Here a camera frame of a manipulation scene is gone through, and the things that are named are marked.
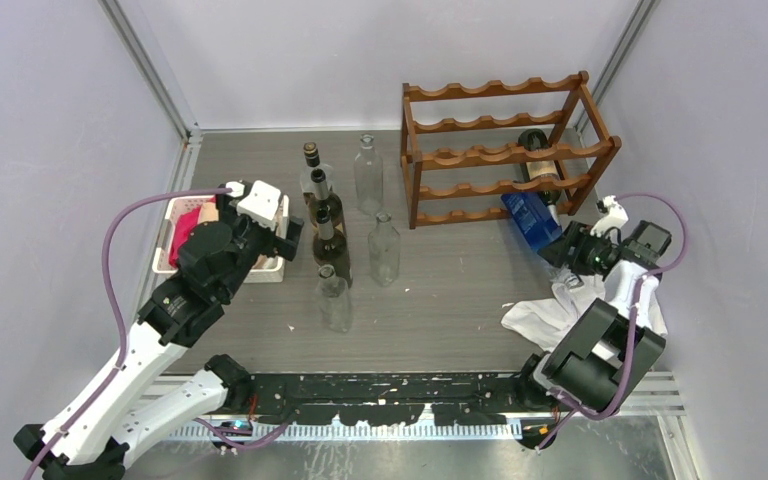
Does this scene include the clear glass bottle front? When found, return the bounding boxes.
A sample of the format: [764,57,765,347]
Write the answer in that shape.
[315,264,352,333]

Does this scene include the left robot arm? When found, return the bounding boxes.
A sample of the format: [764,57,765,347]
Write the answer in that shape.
[14,215,304,479]

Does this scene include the red cloth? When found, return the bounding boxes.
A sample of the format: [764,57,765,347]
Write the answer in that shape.
[168,207,201,268]

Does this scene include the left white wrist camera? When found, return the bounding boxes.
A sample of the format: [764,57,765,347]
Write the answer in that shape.
[225,180,282,230]

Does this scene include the tall clear glass bottle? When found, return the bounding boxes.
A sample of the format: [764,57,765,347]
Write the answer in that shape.
[353,133,383,216]

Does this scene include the blue square glass bottle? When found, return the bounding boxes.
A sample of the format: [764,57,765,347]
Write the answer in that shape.
[501,192,584,289]

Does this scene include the clear whisky bottle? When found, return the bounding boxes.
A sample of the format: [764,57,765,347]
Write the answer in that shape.
[299,142,334,197]

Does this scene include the white plastic basket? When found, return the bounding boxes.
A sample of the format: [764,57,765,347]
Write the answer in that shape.
[151,195,287,284]

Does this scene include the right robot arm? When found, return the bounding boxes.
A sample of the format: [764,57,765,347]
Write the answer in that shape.
[514,221,672,414]

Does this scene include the white cloth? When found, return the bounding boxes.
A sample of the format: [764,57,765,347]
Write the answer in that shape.
[501,262,645,352]

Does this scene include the clear glass bottle centre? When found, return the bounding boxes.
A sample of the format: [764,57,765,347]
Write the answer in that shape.
[367,211,401,287]

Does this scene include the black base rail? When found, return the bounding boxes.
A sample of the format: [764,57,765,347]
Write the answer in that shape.
[208,372,569,427]

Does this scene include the dark green wine bottle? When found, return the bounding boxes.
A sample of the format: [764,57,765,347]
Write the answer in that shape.
[517,129,561,223]

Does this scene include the green wine bottle middle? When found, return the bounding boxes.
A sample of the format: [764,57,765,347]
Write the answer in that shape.
[304,169,347,234]

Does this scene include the wooden wine rack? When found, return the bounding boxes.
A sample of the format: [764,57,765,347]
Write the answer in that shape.
[399,70,622,229]

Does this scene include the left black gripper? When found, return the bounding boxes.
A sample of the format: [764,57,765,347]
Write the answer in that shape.
[217,185,301,300]

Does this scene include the beige folded cloth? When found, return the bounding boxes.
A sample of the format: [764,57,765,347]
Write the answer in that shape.
[197,201,219,224]

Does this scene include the green wine bottle front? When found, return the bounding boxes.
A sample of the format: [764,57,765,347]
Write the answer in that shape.
[312,206,353,287]

